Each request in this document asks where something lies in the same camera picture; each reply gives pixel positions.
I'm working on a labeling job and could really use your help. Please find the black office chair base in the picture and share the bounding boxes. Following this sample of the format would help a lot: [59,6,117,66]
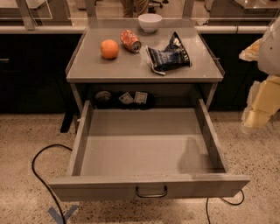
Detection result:
[148,0,169,13]

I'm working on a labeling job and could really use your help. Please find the orange soda can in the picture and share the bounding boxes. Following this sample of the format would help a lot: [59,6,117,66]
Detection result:
[121,30,142,53]

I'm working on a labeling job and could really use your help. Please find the grey open top drawer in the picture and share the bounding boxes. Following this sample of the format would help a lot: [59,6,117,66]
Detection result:
[49,100,249,201]

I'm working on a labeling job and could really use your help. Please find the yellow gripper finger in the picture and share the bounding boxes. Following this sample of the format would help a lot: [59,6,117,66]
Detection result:
[239,39,261,61]
[244,76,280,130]

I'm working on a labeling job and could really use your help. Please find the dark round object under table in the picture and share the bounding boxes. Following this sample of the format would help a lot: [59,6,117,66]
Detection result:
[94,91,111,108]

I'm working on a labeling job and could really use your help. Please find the white tag right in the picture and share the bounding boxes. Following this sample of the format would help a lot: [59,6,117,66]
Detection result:
[134,92,148,104]

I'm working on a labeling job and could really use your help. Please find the blue chip bag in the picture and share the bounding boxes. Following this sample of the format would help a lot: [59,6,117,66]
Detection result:
[146,32,192,76]

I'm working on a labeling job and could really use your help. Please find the blue tape cross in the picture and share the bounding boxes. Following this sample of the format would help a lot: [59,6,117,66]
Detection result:
[48,205,79,224]

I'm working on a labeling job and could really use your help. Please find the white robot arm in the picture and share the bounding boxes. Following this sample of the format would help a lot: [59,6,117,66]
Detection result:
[239,17,280,134]

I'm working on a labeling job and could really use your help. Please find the orange fruit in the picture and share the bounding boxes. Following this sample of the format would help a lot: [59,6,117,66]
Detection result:
[101,39,119,60]

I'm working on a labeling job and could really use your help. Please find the white tag left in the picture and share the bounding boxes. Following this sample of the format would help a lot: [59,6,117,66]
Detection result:
[119,92,134,105]

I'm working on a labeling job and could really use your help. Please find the grey metal cabinet table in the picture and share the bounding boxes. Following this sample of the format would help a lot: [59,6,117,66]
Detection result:
[66,19,224,111]

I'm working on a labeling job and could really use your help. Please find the black drawer handle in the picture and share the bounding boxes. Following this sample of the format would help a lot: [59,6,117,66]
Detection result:
[135,185,168,199]

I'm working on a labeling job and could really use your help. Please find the white tag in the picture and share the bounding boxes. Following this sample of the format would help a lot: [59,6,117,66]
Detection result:
[134,92,148,104]
[119,92,134,105]

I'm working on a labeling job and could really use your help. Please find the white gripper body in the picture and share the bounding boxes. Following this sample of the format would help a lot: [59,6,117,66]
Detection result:
[241,76,280,135]

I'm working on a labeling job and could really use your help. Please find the white bowl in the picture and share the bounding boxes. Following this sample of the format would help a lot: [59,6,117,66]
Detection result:
[138,13,162,33]

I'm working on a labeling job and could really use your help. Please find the person legs in background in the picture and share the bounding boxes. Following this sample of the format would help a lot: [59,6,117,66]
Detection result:
[120,0,149,18]

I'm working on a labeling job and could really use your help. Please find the black floor cable right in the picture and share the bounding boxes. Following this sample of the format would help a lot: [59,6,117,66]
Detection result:
[205,189,245,224]

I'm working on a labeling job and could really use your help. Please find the black floor cable left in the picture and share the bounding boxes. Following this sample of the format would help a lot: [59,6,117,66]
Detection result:
[31,143,74,224]

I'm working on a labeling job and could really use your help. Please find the black floor cable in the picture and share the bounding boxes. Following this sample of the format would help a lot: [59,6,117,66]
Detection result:
[31,143,74,224]
[205,189,245,224]

